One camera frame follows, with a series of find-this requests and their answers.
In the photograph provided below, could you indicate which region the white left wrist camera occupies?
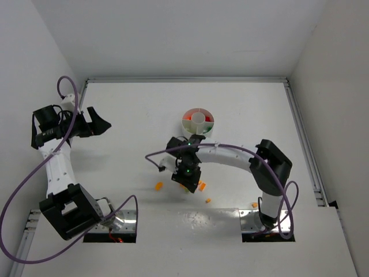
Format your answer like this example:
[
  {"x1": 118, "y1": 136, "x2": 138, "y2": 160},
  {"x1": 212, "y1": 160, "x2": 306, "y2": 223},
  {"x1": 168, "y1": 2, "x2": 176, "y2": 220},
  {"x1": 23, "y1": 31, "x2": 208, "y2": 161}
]
[{"x1": 61, "y1": 93, "x2": 76, "y2": 111}]

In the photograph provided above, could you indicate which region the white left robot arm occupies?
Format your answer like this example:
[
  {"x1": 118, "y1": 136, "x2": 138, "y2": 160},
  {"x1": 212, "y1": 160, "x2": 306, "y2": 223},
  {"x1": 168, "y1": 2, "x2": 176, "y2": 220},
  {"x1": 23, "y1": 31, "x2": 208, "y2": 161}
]
[{"x1": 31, "y1": 105, "x2": 111, "y2": 240}]

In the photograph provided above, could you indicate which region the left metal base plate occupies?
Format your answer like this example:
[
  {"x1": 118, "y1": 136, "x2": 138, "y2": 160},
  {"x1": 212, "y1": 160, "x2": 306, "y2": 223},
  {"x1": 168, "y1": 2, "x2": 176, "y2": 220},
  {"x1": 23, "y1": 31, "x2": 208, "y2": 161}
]
[{"x1": 89, "y1": 209, "x2": 137, "y2": 234}]

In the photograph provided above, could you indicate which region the yellow curved lego piece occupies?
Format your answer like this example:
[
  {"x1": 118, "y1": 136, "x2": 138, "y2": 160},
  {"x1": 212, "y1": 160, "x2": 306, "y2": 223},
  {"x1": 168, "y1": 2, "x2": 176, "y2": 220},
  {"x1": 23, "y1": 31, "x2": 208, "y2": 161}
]
[{"x1": 155, "y1": 182, "x2": 163, "y2": 191}]

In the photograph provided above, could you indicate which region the white divided round container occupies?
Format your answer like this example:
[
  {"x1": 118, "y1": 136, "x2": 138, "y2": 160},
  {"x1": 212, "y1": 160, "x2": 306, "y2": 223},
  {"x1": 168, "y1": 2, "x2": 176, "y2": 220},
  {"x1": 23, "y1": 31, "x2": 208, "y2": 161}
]
[{"x1": 182, "y1": 108, "x2": 214, "y2": 139}]

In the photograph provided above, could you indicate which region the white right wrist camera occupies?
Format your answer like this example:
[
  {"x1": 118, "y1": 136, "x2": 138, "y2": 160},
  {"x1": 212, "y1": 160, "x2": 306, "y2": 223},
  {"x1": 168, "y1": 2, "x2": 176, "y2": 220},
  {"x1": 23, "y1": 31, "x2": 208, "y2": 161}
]
[{"x1": 159, "y1": 156, "x2": 177, "y2": 173}]

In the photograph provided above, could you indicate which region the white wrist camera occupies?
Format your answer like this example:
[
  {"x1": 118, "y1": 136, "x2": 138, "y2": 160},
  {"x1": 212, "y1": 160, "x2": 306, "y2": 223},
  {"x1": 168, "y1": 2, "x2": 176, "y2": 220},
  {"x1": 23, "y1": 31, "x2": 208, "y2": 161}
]
[
  {"x1": 159, "y1": 156, "x2": 177, "y2": 173},
  {"x1": 61, "y1": 93, "x2": 76, "y2": 111}
]

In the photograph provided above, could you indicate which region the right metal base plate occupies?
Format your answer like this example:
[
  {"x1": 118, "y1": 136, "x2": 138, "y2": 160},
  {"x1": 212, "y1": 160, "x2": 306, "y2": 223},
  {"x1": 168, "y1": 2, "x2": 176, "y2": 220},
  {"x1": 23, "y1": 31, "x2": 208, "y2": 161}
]
[{"x1": 239, "y1": 209, "x2": 291, "y2": 234}]

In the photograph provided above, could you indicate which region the aluminium frame rail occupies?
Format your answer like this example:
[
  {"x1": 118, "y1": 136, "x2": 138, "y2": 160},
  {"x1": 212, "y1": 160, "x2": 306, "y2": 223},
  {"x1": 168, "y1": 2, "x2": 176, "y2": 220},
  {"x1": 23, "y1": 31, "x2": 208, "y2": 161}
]
[{"x1": 284, "y1": 78, "x2": 329, "y2": 207}]

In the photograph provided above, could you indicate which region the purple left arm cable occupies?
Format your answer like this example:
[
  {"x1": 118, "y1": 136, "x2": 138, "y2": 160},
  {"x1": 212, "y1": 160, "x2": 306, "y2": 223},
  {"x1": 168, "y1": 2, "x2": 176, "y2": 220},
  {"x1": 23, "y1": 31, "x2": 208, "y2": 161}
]
[{"x1": 0, "y1": 75, "x2": 139, "y2": 264}]

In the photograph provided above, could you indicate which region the metal base plate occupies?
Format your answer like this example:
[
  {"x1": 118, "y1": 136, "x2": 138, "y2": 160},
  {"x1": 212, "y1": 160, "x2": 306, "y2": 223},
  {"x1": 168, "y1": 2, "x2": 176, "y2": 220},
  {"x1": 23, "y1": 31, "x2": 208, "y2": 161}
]
[
  {"x1": 239, "y1": 209, "x2": 291, "y2": 234},
  {"x1": 89, "y1": 209, "x2": 137, "y2": 234}
]

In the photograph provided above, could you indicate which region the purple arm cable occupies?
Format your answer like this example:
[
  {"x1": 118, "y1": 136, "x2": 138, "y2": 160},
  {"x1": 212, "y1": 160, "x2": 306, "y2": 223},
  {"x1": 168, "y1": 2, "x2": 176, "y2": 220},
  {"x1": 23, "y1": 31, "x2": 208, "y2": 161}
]
[
  {"x1": 144, "y1": 143, "x2": 299, "y2": 239},
  {"x1": 0, "y1": 75, "x2": 139, "y2": 264}
]

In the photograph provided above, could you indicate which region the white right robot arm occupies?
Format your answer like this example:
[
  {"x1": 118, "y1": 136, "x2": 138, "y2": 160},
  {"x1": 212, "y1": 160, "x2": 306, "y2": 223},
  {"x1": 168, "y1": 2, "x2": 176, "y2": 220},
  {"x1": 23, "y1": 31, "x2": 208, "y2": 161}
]
[{"x1": 159, "y1": 134, "x2": 292, "y2": 230}]

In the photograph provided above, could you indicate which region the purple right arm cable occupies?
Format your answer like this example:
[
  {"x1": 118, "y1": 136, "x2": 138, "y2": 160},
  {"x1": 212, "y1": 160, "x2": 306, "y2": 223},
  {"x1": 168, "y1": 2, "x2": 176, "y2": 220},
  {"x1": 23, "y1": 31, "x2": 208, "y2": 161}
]
[{"x1": 144, "y1": 143, "x2": 299, "y2": 239}]

